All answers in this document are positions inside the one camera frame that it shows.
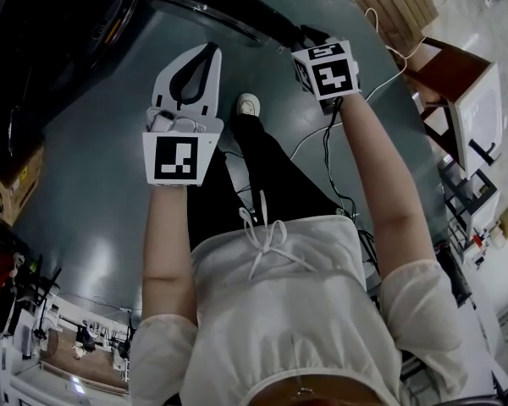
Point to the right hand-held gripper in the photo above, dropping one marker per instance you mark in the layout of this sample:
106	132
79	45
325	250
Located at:
332	76

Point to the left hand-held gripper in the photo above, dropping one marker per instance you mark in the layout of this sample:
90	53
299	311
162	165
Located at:
175	159

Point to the person's right forearm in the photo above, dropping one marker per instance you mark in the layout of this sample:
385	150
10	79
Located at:
385	201

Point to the person's left forearm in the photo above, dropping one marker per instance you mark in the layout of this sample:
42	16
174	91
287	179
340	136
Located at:
169	243

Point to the person's white shoe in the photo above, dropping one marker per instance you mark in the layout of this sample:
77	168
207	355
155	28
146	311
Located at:
248	104

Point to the person's black trousers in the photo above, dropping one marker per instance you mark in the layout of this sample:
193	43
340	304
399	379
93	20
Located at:
275	171

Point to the brown and white cabinet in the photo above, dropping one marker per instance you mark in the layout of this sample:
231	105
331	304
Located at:
478	116

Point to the large cardboard box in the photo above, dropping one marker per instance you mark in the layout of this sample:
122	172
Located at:
19	184

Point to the person's white top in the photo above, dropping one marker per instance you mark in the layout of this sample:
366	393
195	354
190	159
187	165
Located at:
305	311

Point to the black standing fan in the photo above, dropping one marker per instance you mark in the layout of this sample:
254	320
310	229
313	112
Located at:
45	336

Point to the black frame shelf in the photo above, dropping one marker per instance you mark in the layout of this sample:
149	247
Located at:
470	201

